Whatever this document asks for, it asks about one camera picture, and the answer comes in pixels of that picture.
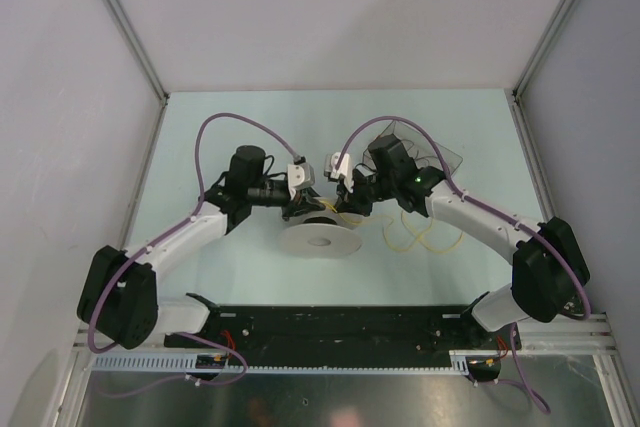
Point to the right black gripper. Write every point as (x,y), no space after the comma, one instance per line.
(352,201)

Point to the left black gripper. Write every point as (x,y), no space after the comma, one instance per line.
(305,201)

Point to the white plastic spool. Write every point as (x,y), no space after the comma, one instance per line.
(319,235)

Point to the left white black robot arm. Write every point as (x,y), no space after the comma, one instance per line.
(120,296)

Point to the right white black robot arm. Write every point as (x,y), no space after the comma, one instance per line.
(548,268)

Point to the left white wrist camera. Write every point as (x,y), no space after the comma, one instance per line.
(300,175)

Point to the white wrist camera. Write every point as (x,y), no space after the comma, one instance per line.
(300,175)
(339,167)

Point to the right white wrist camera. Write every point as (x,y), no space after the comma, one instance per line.
(339,167)

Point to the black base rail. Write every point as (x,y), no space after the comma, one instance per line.
(346,337)

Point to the right aluminium frame post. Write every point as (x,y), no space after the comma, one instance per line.
(549,37)

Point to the aluminium frame post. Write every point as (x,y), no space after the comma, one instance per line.
(549,37)
(133,42)

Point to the left aluminium frame post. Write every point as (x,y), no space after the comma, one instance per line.
(133,42)

